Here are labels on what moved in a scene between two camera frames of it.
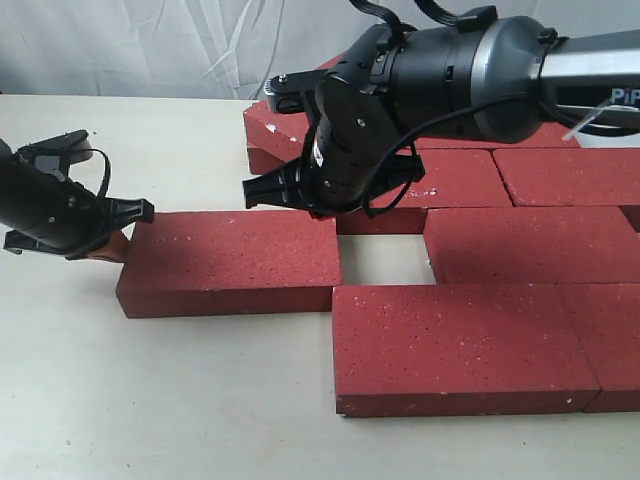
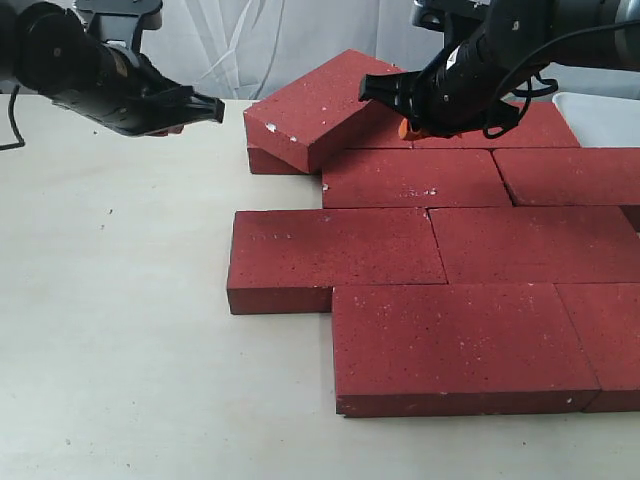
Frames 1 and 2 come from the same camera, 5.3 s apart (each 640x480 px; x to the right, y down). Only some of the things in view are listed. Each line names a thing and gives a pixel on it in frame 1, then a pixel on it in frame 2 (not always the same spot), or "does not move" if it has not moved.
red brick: (536, 177) does not move
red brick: (452, 349) does not move
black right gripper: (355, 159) -> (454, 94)
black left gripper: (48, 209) -> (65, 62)
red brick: (532, 245) does not move
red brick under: (452, 178) does not move
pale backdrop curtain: (220, 49) does not move
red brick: (201, 263) -> (286, 261)
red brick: (606, 320) does not move
